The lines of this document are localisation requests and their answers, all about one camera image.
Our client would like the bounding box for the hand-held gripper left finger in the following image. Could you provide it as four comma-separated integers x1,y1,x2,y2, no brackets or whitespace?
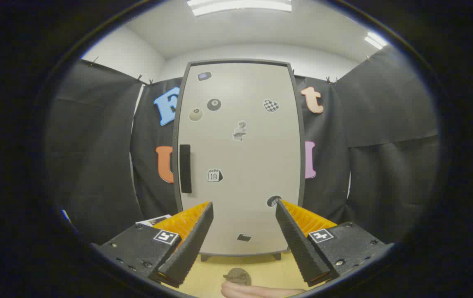
92,202,214,289

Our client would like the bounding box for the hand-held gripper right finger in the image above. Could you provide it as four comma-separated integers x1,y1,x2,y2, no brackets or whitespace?
275,199,394,287

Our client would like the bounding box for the brown fuzzy shoe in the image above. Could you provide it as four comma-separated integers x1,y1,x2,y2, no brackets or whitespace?
223,268,251,286

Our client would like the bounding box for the grey shoe cabinet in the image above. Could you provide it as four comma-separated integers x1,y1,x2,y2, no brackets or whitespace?
172,59,306,262

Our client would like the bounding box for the black door handle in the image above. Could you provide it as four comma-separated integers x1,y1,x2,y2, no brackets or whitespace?
179,144,192,194

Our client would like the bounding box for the light grey shoe cabinet door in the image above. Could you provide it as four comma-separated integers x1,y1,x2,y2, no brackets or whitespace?
177,62,303,256

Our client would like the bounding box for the black backdrop cloth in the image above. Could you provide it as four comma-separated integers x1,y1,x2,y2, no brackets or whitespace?
46,43,440,245

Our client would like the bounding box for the small ceiling light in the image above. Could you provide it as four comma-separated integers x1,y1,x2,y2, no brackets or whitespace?
364,31,388,50

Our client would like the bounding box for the long ceiling light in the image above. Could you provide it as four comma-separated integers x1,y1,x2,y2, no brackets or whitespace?
187,0,293,17

